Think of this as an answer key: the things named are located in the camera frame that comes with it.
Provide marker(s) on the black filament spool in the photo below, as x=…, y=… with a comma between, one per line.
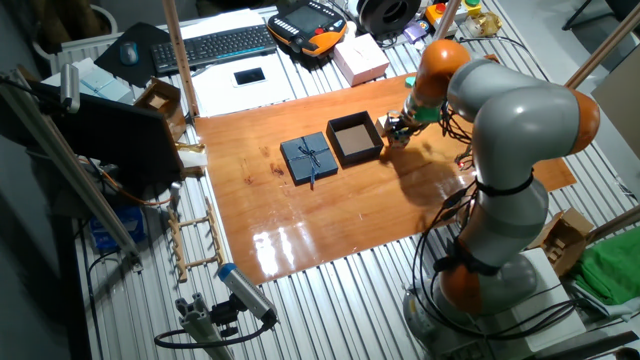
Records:
x=390, y=15

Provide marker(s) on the aluminium profile stand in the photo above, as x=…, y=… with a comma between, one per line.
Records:
x=200, y=325

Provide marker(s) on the large white paper sheet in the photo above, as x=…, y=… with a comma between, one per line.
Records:
x=225, y=100

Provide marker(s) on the long aluminium bar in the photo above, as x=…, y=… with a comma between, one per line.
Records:
x=75, y=170

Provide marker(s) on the beige flat panel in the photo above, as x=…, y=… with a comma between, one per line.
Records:
x=620, y=110

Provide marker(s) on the wooden frame post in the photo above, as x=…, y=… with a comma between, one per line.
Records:
x=600, y=50
x=615, y=222
x=447, y=20
x=180, y=55

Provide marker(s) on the small white bottle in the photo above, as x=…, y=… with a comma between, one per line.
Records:
x=350, y=31

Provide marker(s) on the silver depth camera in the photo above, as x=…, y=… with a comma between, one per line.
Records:
x=70, y=87

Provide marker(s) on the orange emergency stop button box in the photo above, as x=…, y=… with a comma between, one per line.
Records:
x=436, y=12

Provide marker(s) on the black flat monitor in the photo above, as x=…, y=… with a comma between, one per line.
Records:
x=115, y=140

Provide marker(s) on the black orange teach pendant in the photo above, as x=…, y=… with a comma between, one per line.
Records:
x=305, y=25

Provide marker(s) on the glossy wooden board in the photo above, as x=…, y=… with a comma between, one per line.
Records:
x=300, y=225

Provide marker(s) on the pale wooden cube block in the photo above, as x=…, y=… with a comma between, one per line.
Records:
x=381, y=124

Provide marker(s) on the cardboard box with inserts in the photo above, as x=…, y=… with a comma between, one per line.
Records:
x=565, y=240

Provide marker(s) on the white light blue box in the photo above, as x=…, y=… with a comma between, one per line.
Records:
x=100, y=82

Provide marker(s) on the small Rubik's cube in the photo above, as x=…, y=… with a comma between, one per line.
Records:
x=399, y=138

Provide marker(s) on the wooden ladder rack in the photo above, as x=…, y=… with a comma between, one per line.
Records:
x=192, y=240

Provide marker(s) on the black mouse pad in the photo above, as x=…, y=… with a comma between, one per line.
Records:
x=145, y=35

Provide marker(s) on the black camera clamp mount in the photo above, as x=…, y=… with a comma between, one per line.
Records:
x=225, y=315

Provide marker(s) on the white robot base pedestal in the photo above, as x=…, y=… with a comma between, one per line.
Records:
x=545, y=270

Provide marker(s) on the blue gift box lid ribbon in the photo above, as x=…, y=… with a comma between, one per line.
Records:
x=310, y=160

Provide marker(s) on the small purple object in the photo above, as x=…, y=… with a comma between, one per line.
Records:
x=415, y=32

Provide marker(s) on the silver camera blue end cap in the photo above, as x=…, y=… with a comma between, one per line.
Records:
x=245, y=292

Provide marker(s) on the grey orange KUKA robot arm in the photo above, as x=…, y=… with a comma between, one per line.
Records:
x=520, y=130

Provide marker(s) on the pale pink gift box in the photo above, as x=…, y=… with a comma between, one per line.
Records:
x=357, y=60

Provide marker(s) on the white tissue gold foil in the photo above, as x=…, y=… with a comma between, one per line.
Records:
x=192, y=159

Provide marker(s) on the yellow box green button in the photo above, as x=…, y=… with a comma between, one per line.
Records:
x=472, y=6

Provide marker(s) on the white ribbed panel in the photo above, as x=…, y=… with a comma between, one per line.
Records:
x=85, y=47

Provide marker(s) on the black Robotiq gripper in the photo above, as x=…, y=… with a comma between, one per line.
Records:
x=410, y=125

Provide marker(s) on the grey computer mouse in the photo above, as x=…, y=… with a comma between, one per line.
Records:
x=129, y=52

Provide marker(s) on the black computer keyboard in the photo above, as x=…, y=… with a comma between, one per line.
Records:
x=215, y=47

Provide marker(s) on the dark blue gift box base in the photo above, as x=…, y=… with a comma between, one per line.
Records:
x=355, y=140

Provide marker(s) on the blue plastic package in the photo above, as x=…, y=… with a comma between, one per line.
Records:
x=120, y=227

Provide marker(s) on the small open cardboard box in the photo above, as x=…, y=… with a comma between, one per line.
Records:
x=162, y=102

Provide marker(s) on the green cloth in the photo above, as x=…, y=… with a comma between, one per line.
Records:
x=610, y=265

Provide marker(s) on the white smartphone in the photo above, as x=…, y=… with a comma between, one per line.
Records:
x=249, y=76

